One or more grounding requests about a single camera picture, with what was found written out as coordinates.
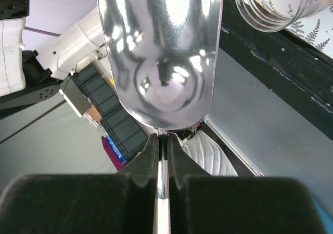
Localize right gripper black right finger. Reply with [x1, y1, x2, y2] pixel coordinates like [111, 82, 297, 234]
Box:
[167, 135, 326, 233]

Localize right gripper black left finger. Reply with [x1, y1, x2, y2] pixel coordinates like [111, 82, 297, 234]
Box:
[1, 134, 159, 233]

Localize metal scoop spoon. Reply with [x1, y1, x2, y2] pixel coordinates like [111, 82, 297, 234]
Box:
[97, 0, 223, 233]

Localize clear glass jar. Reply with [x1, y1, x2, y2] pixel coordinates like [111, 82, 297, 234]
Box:
[235, 0, 332, 33]

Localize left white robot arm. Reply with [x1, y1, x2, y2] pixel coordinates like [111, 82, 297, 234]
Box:
[1, 0, 104, 118]

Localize floral table mat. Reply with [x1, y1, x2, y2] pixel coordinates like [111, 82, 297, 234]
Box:
[287, 5, 333, 58]

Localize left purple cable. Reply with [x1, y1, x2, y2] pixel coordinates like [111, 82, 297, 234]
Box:
[24, 26, 62, 37]

